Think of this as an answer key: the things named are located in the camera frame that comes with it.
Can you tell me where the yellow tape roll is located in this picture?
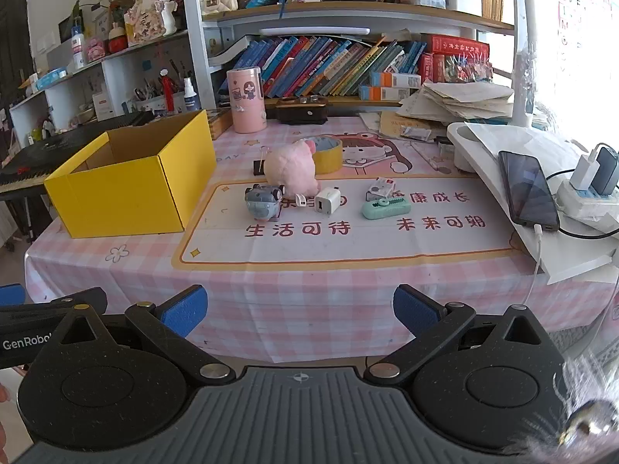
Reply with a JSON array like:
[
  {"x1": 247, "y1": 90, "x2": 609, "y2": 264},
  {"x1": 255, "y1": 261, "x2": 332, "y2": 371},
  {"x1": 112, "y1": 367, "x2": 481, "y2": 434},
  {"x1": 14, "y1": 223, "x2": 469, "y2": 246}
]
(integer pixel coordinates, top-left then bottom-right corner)
[{"x1": 309, "y1": 136, "x2": 343, "y2": 174}]

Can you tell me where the pink checked desktop cloth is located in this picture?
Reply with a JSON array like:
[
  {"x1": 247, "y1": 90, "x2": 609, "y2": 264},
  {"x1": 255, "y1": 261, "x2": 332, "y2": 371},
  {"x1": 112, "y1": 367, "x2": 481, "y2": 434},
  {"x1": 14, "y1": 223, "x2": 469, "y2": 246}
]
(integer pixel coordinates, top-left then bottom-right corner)
[{"x1": 24, "y1": 111, "x2": 619, "y2": 363}]

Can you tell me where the white drawing board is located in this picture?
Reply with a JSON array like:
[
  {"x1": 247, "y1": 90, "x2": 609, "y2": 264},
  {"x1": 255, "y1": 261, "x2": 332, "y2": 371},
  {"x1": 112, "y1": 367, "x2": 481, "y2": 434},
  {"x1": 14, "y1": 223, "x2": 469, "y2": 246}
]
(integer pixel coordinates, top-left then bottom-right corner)
[{"x1": 464, "y1": 123, "x2": 619, "y2": 286}]

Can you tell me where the thick red dictionary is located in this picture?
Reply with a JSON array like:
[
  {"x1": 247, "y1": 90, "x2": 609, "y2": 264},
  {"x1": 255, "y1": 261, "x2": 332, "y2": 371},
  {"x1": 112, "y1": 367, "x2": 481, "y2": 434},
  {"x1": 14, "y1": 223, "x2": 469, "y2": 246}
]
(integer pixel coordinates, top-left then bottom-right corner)
[{"x1": 426, "y1": 34, "x2": 490, "y2": 56}]

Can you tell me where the pink eye chart poster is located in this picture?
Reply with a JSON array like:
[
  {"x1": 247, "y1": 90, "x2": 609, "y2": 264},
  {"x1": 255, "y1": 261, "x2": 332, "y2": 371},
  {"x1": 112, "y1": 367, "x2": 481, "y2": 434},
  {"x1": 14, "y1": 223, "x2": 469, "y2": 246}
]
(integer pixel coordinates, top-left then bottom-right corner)
[{"x1": 551, "y1": 0, "x2": 619, "y2": 73}]

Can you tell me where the black electronic keyboard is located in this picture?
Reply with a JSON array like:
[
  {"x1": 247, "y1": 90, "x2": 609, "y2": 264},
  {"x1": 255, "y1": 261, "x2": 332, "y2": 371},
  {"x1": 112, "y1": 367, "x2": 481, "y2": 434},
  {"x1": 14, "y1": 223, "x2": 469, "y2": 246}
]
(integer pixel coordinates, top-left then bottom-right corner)
[{"x1": 0, "y1": 110, "x2": 156, "y2": 196}]

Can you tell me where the yellow cardboard box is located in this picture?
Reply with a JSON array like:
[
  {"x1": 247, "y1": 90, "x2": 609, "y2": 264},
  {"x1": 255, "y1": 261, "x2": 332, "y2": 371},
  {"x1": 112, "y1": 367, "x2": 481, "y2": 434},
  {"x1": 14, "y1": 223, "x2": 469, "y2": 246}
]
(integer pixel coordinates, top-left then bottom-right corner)
[{"x1": 43, "y1": 109, "x2": 217, "y2": 239}]

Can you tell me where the black power cable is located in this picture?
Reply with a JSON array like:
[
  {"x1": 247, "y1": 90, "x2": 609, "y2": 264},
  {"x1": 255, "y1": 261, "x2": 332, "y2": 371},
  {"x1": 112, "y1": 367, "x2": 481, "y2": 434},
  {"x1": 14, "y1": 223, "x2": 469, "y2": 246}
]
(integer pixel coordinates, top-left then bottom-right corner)
[{"x1": 546, "y1": 169, "x2": 619, "y2": 241}]

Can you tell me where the white pencil pot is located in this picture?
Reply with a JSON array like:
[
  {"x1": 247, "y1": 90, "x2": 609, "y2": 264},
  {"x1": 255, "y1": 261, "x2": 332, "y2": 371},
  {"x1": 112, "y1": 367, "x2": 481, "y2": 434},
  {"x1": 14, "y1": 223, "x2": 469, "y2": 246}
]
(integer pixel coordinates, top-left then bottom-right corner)
[{"x1": 133, "y1": 94, "x2": 170, "y2": 113}]

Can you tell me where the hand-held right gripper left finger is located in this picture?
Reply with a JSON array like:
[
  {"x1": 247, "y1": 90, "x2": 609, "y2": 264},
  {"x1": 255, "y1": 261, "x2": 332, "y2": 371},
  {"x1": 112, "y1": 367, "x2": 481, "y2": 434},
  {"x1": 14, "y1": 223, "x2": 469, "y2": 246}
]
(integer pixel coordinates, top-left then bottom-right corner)
[{"x1": 46, "y1": 284, "x2": 233, "y2": 388}]

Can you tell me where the pink white ceramic ornament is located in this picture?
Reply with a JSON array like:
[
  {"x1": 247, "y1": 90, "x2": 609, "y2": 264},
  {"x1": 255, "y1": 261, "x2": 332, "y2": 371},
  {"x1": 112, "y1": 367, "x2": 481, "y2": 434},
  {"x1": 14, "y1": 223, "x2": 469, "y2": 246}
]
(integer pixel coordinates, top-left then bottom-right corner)
[{"x1": 123, "y1": 0, "x2": 177, "y2": 44}]

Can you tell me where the white power strip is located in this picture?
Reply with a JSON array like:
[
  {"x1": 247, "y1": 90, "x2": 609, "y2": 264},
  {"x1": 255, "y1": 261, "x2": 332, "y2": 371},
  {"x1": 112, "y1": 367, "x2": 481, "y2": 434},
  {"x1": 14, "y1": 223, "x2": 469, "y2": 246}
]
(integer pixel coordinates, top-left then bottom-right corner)
[{"x1": 556, "y1": 176, "x2": 619, "y2": 223}]

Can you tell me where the black wooden box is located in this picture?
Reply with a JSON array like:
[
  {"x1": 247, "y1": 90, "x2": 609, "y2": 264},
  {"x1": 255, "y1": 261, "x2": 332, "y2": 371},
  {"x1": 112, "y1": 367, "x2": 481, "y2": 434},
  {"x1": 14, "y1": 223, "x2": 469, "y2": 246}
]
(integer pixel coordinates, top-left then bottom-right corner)
[{"x1": 275, "y1": 97, "x2": 330, "y2": 125}]

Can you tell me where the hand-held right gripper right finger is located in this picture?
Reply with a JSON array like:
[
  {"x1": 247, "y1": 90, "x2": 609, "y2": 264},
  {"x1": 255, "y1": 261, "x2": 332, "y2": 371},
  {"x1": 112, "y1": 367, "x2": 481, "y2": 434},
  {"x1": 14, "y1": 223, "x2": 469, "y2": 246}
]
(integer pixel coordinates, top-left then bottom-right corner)
[{"x1": 364, "y1": 284, "x2": 552, "y2": 388}]

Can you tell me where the printed cartoon desk mat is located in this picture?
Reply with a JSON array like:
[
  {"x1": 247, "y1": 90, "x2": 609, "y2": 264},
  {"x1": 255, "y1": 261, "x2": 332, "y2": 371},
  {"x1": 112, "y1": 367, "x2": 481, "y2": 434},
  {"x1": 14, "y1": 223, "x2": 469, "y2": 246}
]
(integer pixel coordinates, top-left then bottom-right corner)
[{"x1": 171, "y1": 128, "x2": 533, "y2": 271}]

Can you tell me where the white cubby shelf unit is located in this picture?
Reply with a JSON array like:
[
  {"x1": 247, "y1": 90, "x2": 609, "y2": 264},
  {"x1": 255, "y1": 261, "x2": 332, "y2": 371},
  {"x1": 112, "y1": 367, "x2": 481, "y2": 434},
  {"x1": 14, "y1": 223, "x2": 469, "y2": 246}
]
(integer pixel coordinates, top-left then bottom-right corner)
[{"x1": 10, "y1": 29, "x2": 194, "y2": 136}]

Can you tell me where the white fluffy fur trim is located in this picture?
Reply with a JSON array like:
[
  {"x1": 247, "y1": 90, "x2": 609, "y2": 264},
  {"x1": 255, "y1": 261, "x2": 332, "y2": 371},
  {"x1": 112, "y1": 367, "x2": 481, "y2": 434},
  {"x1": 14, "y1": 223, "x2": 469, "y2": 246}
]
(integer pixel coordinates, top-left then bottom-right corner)
[{"x1": 508, "y1": 348, "x2": 619, "y2": 464}]

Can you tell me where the small white carton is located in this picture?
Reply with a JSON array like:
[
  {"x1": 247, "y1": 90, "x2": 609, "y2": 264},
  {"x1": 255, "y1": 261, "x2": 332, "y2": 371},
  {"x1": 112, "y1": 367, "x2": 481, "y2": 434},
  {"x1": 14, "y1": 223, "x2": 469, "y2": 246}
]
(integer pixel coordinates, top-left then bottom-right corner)
[{"x1": 92, "y1": 92, "x2": 117, "y2": 121}]

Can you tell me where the black keyboard stand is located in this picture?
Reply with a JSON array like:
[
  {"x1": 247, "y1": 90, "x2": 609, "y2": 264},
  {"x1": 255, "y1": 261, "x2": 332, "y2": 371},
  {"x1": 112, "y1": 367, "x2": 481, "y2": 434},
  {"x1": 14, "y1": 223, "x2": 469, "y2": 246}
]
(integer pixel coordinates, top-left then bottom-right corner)
[{"x1": 0, "y1": 188, "x2": 49, "y2": 247}]

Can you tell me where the wooden chess board box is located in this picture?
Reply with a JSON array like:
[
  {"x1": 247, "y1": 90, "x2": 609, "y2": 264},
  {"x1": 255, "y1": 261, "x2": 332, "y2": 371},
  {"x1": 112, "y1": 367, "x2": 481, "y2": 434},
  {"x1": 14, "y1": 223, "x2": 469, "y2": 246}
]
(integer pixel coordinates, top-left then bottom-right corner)
[{"x1": 207, "y1": 109, "x2": 234, "y2": 141}]

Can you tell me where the colourful pen pack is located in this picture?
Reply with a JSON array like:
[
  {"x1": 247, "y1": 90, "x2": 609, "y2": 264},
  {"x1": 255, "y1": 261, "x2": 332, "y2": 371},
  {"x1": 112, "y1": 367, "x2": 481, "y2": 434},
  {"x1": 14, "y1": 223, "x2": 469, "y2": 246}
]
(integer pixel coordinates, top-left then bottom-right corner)
[{"x1": 442, "y1": 55, "x2": 494, "y2": 83}]

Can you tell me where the white blue spray bottle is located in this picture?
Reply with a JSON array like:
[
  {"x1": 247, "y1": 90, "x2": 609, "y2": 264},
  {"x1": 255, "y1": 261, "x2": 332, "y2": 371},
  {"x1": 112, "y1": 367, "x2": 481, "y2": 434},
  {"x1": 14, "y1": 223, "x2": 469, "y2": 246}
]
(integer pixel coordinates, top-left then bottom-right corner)
[{"x1": 183, "y1": 77, "x2": 201, "y2": 112}]

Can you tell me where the white desk lamp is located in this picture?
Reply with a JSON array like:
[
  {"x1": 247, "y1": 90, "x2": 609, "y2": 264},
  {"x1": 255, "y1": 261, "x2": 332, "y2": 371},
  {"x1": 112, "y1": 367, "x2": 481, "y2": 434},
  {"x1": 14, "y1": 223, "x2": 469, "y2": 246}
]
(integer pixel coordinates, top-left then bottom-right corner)
[{"x1": 446, "y1": 0, "x2": 537, "y2": 175}]

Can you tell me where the white pen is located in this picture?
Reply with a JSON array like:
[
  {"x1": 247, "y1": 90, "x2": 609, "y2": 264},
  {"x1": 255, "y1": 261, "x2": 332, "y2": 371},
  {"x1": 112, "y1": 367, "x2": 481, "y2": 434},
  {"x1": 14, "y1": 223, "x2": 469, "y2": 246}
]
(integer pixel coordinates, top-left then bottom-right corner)
[{"x1": 411, "y1": 142, "x2": 440, "y2": 171}]

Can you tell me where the white bookshelf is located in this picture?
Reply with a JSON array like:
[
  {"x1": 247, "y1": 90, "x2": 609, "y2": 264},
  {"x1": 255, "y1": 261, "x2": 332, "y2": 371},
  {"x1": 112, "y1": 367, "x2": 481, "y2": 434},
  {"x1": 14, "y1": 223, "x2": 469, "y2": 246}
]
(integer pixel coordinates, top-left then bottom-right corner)
[{"x1": 179, "y1": 0, "x2": 518, "y2": 107}]

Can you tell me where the white charger cube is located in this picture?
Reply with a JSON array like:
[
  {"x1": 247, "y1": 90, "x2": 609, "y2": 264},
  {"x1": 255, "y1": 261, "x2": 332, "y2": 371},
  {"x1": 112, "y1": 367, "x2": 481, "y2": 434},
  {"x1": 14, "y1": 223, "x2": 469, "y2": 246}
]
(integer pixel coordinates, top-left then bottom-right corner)
[{"x1": 314, "y1": 187, "x2": 343, "y2": 214}]

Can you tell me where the pink plush toy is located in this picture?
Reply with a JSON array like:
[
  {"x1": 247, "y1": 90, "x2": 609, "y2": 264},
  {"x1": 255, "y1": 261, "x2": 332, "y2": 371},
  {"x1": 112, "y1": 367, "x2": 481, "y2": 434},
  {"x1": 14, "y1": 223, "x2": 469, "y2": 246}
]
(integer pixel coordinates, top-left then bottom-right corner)
[{"x1": 263, "y1": 138, "x2": 322, "y2": 195}]

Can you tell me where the white charging cable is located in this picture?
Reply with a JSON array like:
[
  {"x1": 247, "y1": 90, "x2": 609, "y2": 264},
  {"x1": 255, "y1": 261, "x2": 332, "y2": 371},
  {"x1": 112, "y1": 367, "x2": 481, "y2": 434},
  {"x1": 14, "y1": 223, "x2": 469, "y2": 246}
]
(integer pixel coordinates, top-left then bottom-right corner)
[{"x1": 527, "y1": 223, "x2": 547, "y2": 310}]

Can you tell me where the pink gift box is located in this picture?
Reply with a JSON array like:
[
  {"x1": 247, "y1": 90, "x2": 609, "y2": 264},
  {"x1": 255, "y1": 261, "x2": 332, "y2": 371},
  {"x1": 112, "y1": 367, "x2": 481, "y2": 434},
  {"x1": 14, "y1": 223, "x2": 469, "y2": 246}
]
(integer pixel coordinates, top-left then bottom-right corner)
[{"x1": 84, "y1": 36, "x2": 108, "y2": 63}]

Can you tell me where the orange white carton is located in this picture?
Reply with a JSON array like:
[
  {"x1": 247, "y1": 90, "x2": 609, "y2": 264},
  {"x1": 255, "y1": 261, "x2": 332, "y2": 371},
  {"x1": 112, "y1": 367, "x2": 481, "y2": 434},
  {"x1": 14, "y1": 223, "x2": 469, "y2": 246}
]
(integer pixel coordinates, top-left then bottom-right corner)
[
  {"x1": 359, "y1": 86, "x2": 419, "y2": 102},
  {"x1": 370, "y1": 72, "x2": 421, "y2": 89}
]

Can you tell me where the long row of blue books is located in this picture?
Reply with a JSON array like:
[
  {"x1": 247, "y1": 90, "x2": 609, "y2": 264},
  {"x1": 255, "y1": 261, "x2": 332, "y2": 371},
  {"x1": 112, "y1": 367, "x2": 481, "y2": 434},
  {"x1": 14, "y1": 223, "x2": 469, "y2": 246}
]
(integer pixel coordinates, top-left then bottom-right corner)
[{"x1": 217, "y1": 36, "x2": 429, "y2": 100}]

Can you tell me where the black smartphone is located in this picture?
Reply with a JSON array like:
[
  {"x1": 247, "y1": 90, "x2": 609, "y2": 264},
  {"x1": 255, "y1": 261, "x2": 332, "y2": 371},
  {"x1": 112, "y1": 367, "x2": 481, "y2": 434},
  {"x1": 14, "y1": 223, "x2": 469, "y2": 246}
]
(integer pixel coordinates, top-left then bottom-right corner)
[{"x1": 498, "y1": 151, "x2": 561, "y2": 230}]

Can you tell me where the mint green plastic tool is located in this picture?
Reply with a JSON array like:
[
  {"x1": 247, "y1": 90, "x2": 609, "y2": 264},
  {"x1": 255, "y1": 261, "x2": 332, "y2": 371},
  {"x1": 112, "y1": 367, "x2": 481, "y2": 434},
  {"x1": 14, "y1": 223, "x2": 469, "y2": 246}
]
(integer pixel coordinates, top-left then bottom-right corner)
[{"x1": 362, "y1": 197, "x2": 412, "y2": 218}]

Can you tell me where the blue tissue pack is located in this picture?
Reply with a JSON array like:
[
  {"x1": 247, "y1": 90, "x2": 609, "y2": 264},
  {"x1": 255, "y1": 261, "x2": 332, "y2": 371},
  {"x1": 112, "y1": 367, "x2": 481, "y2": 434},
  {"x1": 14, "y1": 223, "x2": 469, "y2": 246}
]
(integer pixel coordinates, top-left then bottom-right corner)
[{"x1": 36, "y1": 68, "x2": 67, "y2": 92}]

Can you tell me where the stack of loose papers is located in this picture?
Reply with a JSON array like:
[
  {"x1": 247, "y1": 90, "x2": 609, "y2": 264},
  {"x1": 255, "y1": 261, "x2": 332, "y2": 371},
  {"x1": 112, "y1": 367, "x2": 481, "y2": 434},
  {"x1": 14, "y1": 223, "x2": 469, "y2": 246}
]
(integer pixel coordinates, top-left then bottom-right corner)
[{"x1": 397, "y1": 82, "x2": 516, "y2": 126}]

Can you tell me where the grey blue toy figure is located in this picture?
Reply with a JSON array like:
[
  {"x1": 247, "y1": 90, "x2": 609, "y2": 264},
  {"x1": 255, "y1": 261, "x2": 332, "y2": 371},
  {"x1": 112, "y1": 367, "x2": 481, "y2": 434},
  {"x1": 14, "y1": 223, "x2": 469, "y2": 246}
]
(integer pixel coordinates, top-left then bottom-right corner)
[{"x1": 243, "y1": 184, "x2": 285, "y2": 223}]

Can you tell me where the white bottle blue cap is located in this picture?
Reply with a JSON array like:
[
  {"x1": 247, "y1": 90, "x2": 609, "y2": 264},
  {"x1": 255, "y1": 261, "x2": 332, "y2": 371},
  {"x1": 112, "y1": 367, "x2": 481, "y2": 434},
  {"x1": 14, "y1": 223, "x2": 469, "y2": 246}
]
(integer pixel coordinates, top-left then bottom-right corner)
[{"x1": 72, "y1": 17, "x2": 87, "y2": 69}]

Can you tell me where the white plug charger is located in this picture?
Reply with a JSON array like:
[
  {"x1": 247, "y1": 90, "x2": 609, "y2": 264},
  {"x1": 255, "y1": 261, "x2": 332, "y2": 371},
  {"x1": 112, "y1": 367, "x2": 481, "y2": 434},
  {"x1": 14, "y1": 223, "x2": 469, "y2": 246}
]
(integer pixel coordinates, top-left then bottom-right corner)
[{"x1": 569, "y1": 152, "x2": 600, "y2": 190}]

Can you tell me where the small white pink toy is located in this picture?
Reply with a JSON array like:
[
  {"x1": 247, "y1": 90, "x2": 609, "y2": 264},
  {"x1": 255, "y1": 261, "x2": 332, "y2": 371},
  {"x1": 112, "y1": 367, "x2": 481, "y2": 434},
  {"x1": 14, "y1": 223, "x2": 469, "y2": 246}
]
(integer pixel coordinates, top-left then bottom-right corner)
[{"x1": 365, "y1": 177, "x2": 396, "y2": 201}]

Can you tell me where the pink cartoon canister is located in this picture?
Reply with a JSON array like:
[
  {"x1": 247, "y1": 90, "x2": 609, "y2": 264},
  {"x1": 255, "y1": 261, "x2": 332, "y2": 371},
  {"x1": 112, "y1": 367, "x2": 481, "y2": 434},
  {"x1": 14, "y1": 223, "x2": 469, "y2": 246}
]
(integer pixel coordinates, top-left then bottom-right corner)
[{"x1": 226, "y1": 68, "x2": 268, "y2": 133}]

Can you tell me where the dark wooden door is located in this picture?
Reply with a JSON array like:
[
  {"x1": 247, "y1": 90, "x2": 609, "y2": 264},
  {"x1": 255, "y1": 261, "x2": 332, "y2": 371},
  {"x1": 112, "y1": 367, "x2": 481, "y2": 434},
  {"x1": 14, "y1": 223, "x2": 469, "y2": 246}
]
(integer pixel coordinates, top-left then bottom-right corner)
[{"x1": 0, "y1": 0, "x2": 37, "y2": 107}]

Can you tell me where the grey blue plug charger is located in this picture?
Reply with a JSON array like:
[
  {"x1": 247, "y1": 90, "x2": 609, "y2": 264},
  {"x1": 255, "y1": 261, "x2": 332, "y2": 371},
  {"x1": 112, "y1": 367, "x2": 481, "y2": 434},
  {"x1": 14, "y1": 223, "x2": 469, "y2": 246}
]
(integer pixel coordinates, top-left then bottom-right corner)
[{"x1": 591, "y1": 146, "x2": 619, "y2": 196}]

